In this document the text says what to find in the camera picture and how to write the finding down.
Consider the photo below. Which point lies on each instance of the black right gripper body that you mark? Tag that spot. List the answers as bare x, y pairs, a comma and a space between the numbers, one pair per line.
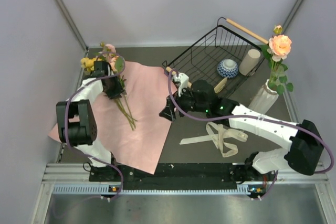
188, 102

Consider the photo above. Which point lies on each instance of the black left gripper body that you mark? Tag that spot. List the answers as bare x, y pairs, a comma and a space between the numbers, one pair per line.
115, 87

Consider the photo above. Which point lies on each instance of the yellow pink flower bunch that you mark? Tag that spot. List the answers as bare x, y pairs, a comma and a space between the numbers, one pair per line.
109, 62

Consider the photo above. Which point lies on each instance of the cream ribbon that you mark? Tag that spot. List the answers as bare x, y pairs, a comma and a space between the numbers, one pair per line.
218, 134

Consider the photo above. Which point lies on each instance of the purple pink wrapping paper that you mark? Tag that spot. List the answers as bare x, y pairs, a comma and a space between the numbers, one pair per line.
147, 89

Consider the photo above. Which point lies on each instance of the single pink rose stem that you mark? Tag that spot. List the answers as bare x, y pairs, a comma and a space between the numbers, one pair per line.
275, 51

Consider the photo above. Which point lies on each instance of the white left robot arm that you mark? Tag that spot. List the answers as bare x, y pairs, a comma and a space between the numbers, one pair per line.
76, 123

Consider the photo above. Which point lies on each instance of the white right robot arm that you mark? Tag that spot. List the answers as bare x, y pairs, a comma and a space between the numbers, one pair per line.
299, 144

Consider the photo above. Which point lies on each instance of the white ribbed vase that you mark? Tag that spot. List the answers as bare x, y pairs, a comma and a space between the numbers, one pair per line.
264, 99

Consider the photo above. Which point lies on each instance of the wooden spatula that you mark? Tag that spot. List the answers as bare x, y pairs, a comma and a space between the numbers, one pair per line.
219, 87

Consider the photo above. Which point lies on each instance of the blue white patterned bowl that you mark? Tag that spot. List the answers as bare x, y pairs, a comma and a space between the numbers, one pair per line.
227, 68

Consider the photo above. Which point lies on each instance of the beige cylindrical cup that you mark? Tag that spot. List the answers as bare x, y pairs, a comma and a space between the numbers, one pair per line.
249, 62

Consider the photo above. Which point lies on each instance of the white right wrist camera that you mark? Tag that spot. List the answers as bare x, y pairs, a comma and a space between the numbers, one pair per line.
183, 82

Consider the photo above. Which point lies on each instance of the near wooden basket handle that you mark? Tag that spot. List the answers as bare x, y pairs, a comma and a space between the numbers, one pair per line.
170, 71

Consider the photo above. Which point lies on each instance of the wooden basket handle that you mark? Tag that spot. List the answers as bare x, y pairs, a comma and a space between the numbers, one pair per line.
170, 71
247, 31

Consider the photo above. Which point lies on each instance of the black wire basket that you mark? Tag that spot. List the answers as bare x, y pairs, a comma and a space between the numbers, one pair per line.
224, 41

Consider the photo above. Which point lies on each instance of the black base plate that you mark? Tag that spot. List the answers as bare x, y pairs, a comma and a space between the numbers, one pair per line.
181, 176

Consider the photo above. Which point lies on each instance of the far wooden basket handle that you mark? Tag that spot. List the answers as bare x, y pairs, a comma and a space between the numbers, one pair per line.
247, 31

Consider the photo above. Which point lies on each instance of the aluminium front rail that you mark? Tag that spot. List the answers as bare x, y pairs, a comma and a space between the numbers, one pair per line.
72, 179

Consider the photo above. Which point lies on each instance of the aluminium corner post left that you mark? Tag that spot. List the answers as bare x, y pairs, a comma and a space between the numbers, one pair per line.
70, 22

